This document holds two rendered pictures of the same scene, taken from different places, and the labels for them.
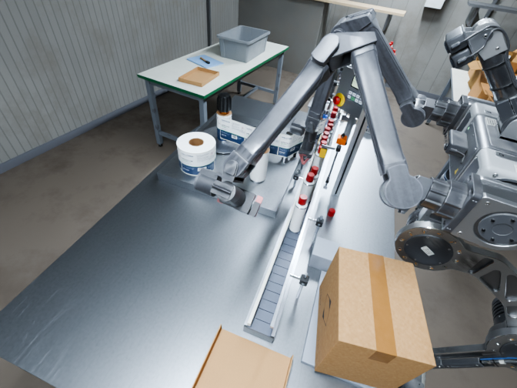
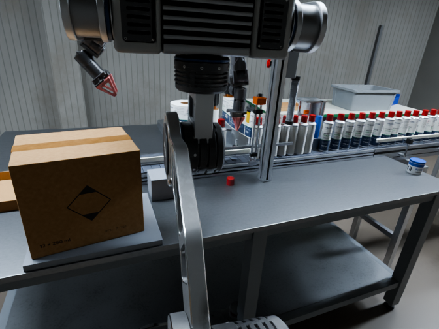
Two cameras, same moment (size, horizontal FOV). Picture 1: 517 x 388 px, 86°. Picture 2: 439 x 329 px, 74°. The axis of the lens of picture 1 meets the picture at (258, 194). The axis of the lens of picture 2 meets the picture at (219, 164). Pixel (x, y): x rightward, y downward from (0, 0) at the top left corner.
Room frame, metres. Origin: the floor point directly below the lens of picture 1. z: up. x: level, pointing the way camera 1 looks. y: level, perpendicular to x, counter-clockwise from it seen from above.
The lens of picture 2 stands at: (0.25, -1.24, 1.41)
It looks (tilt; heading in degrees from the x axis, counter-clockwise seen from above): 23 degrees down; 52
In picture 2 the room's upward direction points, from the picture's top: 4 degrees clockwise
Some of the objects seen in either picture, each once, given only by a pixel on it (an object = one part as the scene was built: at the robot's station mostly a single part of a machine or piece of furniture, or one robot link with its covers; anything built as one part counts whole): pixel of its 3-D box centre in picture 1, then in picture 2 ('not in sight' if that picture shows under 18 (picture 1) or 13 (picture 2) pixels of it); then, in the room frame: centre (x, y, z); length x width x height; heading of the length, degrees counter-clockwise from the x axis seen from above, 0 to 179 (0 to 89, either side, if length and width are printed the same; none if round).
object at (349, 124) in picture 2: not in sight; (347, 131); (1.77, -0.45, 0.98); 0.05 x 0.05 x 0.20
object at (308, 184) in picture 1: (306, 190); not in sight; (0.98, -0.22, 0.98); 0.05 x 0.05 x 0.20
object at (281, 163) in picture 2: (309, 187); (242, 163); (1.15, -0.27, 0.85); 1.65 x 0.11 x 0.05; 165
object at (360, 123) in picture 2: not in sight; (358, 130); (1.84, -0.46, 0.98); 0.05 x 0.05 x 0.20
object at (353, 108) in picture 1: (358, 90); (286, 51); (1.24, -0.39, 1.38); 0.17 x 0.10 x 0.19; 40
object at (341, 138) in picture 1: (327, 161); (253, 128); (1.15, -0.33, 1.05); 0.10 x 0.04 x 0.33; 75
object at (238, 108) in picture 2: (308, 144); (238, 106); (1.16, -0.21, 1.12); 0.10 x 0.07 x 0.07; 164
